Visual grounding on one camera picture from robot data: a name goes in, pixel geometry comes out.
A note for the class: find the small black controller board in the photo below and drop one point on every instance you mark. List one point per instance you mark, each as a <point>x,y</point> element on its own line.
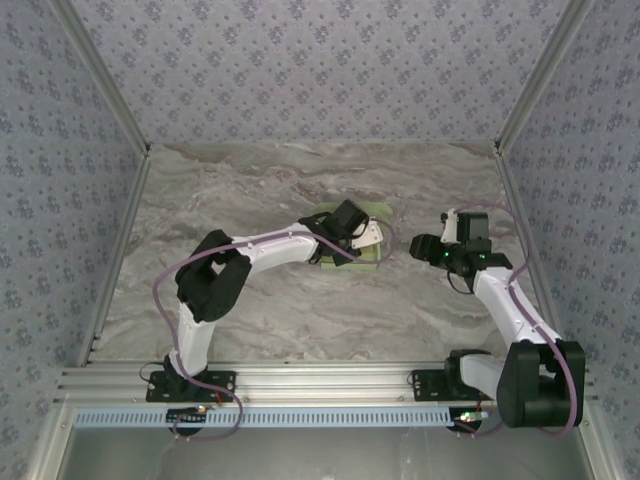
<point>187,415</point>
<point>470,417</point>

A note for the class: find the light green paper box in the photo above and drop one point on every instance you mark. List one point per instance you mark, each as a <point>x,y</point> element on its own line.
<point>372,262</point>

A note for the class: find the aluminium table side rail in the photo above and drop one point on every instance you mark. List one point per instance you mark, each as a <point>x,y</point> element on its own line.
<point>116,250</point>
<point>511,185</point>

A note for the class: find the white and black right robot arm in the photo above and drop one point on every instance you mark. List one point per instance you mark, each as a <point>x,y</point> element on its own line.
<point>530,385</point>

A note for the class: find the aluminium mounting beam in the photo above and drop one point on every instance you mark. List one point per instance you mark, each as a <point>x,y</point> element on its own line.
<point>325,382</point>

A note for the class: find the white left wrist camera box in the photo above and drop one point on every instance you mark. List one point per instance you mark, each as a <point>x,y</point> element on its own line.
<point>370,237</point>

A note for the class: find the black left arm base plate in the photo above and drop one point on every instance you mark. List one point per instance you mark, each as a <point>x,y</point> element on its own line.
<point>160,392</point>

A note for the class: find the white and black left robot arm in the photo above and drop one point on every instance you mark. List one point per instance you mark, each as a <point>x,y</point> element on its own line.
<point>280,245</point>

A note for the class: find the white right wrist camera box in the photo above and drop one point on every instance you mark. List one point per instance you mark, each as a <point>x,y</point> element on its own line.
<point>450,225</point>

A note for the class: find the aluminium frame post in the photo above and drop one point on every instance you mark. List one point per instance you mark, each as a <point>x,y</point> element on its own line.
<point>102,75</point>
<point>542,75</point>

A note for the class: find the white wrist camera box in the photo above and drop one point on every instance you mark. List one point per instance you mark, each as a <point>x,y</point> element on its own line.
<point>450,225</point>
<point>370,237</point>

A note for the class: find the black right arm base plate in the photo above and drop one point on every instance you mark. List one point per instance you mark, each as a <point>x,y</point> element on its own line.
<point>425,387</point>

